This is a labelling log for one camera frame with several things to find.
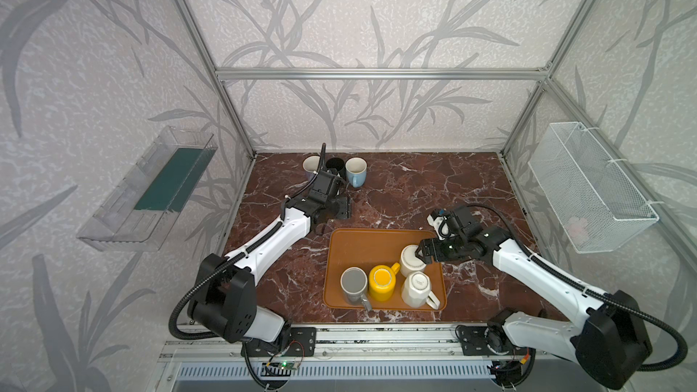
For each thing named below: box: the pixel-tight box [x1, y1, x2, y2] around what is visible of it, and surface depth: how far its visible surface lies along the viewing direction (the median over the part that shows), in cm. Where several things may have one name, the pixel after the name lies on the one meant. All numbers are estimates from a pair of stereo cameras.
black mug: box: [324, 156, 346, 177], surface depth 107 cm
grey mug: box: [340, 266, 373, 312], surface depth 75 cm
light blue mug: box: [344, 156, 368, 189], surface depth 107 cm
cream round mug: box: [400, 244, 427, 278], surface depth 82 cm
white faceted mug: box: [401, 271, 441, 310], surface depth 76 cm
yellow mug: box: [368, 262, 401, 303], surface depth 78 cm
